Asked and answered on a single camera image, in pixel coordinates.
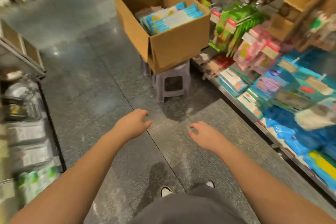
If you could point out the person's left hand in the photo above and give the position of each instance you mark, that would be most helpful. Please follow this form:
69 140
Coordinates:
132 125

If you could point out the teal cloth packets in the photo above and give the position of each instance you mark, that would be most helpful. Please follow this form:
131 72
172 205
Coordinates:
278 87

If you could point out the person's right forearm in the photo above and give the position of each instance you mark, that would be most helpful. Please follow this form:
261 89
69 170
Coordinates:
273 189

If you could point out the shelf with packaged goods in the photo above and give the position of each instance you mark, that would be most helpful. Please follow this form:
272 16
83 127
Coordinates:
23 137

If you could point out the pink goods pile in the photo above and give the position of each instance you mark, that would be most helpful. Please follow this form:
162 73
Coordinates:
252 50

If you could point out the hanging green packets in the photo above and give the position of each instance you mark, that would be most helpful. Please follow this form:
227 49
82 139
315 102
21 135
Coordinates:
236 24

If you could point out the person's right hand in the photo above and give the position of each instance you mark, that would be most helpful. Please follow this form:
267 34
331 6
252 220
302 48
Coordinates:
209 137

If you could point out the brown cardboard box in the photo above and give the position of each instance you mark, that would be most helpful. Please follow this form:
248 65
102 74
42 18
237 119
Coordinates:
178 45

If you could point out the colourful sponge packets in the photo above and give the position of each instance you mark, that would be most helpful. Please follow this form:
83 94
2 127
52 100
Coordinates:
170 19

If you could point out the blue glove packets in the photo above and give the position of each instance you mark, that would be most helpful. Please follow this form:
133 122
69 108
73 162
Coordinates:
299 134

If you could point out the yellow green sponge packets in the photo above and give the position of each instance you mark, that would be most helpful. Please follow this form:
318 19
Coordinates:
323 168

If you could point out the grey plastic stool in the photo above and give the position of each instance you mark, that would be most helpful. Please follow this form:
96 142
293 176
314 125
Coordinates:
170 71

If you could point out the person's grey trousers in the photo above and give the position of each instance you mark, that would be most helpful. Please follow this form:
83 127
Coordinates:
189 208

